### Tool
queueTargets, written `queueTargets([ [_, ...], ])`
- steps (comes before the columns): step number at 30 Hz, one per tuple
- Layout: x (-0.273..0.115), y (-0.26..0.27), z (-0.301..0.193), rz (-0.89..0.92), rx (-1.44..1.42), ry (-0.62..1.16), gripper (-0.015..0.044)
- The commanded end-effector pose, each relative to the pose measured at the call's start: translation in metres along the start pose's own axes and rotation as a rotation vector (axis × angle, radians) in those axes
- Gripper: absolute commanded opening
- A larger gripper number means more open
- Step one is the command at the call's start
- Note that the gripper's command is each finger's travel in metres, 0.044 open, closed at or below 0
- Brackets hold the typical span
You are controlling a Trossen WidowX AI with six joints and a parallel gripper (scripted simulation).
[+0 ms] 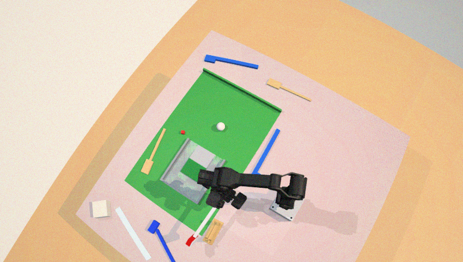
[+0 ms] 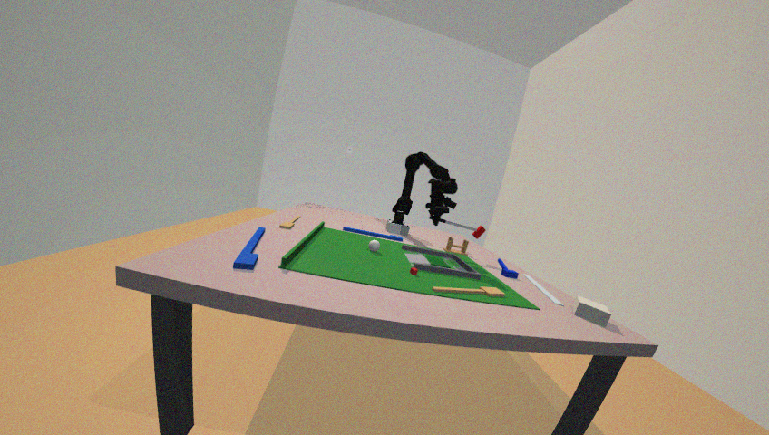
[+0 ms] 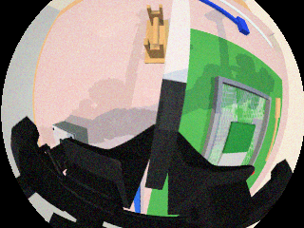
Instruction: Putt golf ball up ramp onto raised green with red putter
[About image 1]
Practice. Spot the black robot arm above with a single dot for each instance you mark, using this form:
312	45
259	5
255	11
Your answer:
225	178

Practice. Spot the green putting mat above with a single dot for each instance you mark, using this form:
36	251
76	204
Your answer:
209	101

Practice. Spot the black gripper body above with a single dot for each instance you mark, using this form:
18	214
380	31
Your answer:
230	194

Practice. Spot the white golf ball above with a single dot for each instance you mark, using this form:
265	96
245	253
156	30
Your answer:
220	126

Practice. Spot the white flat bar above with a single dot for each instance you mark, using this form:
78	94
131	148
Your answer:
133	234

